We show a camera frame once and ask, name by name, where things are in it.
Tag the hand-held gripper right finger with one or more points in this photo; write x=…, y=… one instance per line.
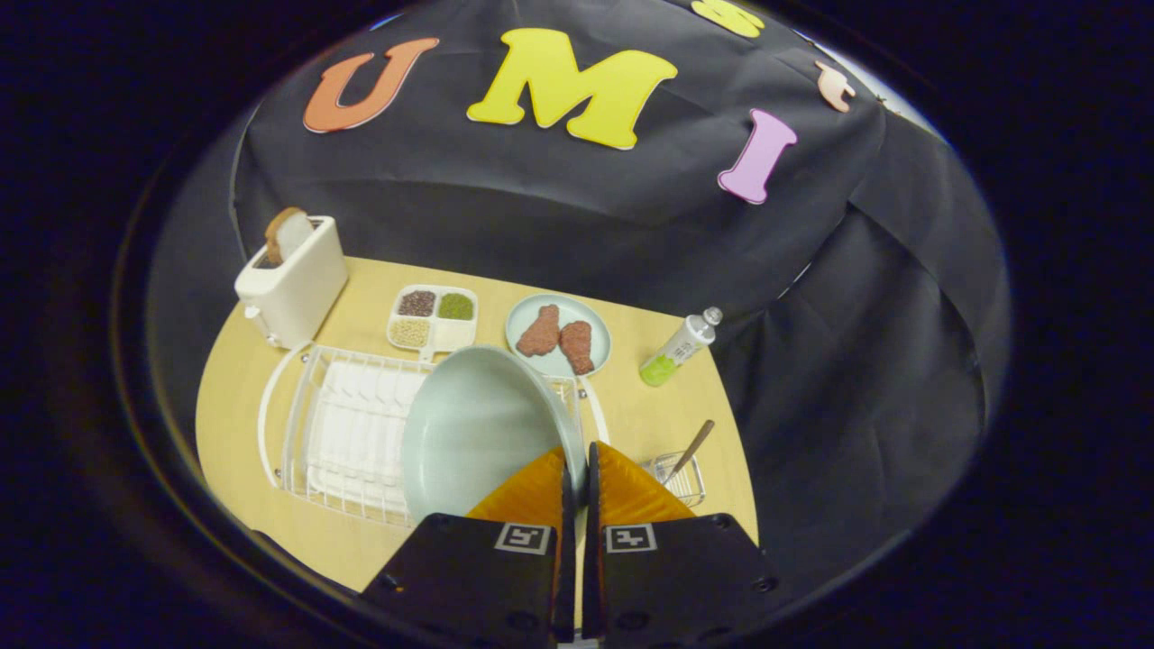
x=676, y=577

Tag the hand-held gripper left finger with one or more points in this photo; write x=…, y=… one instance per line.
x=478, y=577

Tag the pale green plate with meat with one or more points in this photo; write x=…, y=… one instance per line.
x=541, y=311

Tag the clear bottle with green label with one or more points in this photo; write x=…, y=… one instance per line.
x=681, y=347

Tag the white divided seed tray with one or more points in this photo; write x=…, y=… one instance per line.
x=451, y=335

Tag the brown meat piece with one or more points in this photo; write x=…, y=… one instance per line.
x=539, y=332
x=578, y=347

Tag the white toaster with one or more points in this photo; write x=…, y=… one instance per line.
x=293, y=288

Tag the black backdrop cloth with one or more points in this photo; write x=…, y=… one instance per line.
x=586, y=216

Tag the bread slice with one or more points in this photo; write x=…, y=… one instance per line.
x=287, y=236

